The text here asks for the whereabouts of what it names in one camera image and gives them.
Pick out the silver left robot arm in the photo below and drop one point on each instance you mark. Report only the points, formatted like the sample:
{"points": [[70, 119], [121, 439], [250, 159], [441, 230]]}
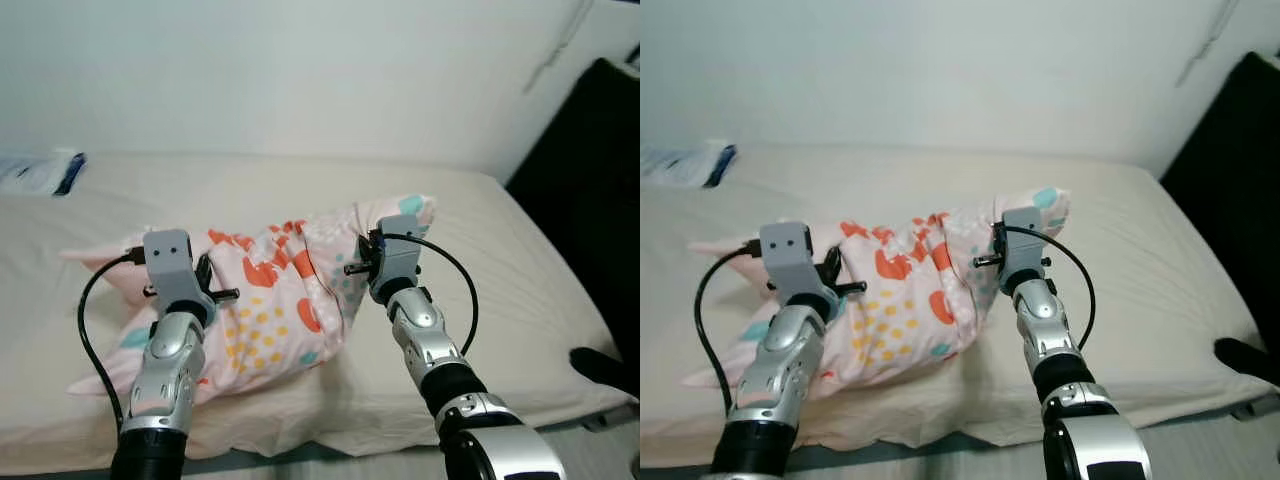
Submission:
{"points": [[170, 370], [785, 370]]}

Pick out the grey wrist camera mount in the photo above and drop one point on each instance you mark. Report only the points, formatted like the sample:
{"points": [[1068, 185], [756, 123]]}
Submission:
{"points": [[1022, 245], [398, 250], [790, 255], [168, 260]]}

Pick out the clear plastic package blue edge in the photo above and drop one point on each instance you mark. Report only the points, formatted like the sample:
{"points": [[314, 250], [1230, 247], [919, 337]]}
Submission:
{"points": [[685, 165], [35, 172]]}

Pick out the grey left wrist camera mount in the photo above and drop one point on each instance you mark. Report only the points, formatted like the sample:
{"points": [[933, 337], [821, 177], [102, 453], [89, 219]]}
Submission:
{"points": [[790, 255], [168, 260]]}

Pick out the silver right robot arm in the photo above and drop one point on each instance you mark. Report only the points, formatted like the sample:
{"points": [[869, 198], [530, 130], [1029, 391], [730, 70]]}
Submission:
{"points": [[425, 340], [1045, 330]]}

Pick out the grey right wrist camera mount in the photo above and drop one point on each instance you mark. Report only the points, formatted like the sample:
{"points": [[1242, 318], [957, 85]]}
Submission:
{"points": [[1022, 245], [398, 250]]}

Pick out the pink strawberry print pillow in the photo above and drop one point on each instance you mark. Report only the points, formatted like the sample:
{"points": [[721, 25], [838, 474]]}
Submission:
{"points": [[280, 300], [910, 300]]}

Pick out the white sheeted mattress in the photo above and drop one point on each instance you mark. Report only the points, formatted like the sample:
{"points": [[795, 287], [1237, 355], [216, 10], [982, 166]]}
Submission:
{"points": [[480, 260], [1150, 260]]}

